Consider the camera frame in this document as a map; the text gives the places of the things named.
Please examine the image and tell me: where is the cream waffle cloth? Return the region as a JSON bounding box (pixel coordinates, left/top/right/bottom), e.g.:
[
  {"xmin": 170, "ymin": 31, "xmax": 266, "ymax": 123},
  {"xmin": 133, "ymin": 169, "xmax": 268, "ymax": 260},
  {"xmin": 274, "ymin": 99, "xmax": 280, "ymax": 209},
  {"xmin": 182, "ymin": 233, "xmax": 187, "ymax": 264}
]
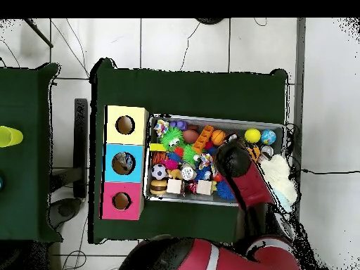
[{"xmin": 259, "ymin": 153, "xmax": 298, "ymax": 202}]

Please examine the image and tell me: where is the light blue waffle cloth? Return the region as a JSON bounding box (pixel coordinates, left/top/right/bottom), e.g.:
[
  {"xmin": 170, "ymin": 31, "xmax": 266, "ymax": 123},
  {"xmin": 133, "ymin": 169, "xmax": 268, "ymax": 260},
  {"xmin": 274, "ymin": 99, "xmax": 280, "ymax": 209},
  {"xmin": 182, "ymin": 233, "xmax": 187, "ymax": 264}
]
[{"xmin": 274, "ymin": 188, "xmax": 294, "ymax": 214}]

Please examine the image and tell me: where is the silver mesh bin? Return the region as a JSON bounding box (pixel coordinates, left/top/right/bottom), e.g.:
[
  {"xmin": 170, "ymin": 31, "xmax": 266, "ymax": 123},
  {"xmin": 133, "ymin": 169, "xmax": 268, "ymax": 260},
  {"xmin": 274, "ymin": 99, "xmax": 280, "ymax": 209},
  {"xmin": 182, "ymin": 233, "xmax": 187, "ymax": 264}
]
[{"xmin": 143, "ymin": 113, "xmax": 288, "ymax": 210}]

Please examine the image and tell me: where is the wooden box with three holes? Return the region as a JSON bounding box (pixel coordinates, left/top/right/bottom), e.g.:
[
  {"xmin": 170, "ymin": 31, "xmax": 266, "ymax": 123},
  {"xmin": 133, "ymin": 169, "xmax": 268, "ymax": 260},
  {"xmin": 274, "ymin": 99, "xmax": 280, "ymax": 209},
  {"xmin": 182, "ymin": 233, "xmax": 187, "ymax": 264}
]
[{"xmin": 99, "ymin": 105, "xmax": 149, "ymax": 221}]

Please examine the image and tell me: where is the green spiky ball with eyes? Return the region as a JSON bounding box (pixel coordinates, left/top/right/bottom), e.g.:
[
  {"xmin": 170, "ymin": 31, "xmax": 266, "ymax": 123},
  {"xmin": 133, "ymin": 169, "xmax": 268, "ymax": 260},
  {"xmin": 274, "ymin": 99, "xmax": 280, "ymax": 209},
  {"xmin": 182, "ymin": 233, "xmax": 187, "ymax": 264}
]
[{"xmin": 160, "ymin": 127, "xmax": 186, "ymax": 153}]

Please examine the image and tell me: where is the orange plastic block with holes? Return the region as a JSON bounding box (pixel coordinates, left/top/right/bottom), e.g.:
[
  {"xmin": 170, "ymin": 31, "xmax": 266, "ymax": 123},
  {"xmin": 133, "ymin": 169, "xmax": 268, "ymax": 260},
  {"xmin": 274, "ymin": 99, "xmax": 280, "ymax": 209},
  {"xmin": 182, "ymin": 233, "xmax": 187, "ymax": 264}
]
[{"xmin": 193, "ymin": 124, "xmax": 215, "ymax": 155}]

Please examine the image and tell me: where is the small soccer ball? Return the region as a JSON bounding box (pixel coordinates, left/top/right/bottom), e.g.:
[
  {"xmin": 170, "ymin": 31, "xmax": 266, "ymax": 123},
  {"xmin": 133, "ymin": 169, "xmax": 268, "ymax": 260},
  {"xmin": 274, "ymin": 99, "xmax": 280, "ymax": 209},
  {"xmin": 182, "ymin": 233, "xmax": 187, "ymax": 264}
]
[{"xmin": 150, "ymin": 163, "xmax": 168, "ymax": 181}]

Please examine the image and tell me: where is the small wooden block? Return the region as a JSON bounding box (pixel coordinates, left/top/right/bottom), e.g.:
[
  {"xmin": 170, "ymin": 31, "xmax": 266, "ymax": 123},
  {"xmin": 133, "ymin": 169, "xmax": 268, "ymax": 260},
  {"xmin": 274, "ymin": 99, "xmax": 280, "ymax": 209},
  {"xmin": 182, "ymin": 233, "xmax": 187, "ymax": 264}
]
[{"xmin": 166, "ymin": 179, "xmax": 184, "ymax": 195}]

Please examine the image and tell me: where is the small orange basketball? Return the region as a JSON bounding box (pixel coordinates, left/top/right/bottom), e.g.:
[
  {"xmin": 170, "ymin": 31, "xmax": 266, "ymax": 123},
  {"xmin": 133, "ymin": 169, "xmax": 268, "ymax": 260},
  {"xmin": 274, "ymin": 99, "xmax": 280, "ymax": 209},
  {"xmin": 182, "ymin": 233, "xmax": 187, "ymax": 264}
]
[{"xmin": 210, "ymin": 129, "xmax": 228, "ymax": 146}]

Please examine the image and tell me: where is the toy hamburger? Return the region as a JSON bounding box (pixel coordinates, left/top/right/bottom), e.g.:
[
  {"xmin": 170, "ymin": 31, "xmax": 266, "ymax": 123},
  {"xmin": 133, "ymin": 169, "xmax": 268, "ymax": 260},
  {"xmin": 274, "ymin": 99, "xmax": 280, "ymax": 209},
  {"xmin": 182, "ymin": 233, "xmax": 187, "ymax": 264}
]
[{"xmin": 149, "ymin": 179, "xmax": 169, "ymax": 195}]

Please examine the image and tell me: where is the large wooden block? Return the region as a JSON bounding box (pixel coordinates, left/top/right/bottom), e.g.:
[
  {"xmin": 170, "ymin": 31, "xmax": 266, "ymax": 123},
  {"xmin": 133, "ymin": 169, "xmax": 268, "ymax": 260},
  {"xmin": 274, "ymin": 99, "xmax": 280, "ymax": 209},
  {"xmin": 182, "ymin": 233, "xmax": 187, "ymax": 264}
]
[{"xmin": 195, "ymin": 179, "xmax": 214, "ymax": 197}]

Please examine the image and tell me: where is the dark green tablecloth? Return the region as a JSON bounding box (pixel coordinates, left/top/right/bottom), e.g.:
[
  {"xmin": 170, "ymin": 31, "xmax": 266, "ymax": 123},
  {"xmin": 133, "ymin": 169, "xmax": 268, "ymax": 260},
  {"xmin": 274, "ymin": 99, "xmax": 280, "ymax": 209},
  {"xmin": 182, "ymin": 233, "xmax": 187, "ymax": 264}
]
[
  {"xmin": 88, "ymin": 57, "xmax": 289, "ymax": 245},
  {"xmin": 0, "ymin": 62, "xmax": 63, "ymax": 243}
]

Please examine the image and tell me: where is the blue spiky ball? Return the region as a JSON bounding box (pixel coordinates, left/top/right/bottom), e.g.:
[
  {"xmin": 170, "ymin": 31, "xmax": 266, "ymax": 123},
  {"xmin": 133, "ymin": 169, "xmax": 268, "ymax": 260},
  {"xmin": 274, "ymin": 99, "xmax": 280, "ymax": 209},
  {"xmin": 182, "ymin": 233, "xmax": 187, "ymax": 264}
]
[{"xmin": 215, "ymin": 181, "xmax": 236, "ymax": 201}]

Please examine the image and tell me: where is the yellow ball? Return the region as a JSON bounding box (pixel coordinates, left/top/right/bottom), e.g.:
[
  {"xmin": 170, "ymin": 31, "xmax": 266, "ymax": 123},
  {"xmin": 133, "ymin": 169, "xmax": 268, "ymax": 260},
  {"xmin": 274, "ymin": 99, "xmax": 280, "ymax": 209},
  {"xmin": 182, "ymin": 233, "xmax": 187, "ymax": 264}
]
[{"xmin": 244, "ymin": 128, "xmax": 262, "ymax": 145}]

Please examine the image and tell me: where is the yellow-green cup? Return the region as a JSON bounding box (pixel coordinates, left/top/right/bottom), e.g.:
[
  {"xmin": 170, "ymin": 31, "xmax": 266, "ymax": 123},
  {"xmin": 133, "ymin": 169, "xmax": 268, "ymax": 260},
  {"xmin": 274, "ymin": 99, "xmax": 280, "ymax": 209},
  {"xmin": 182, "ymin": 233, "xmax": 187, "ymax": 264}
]
[{"xmin": 0, "ymin": 125, "xmax": 25, "ymax": 148}]

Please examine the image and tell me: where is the black rod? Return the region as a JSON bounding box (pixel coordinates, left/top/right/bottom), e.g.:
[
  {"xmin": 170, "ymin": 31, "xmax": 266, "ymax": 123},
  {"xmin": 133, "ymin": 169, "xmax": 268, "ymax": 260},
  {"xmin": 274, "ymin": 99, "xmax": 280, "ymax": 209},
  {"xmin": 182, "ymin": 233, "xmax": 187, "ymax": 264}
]
[{"xmin": 23, "ymin": 18, "xmax": 54, "ymax": 49}]

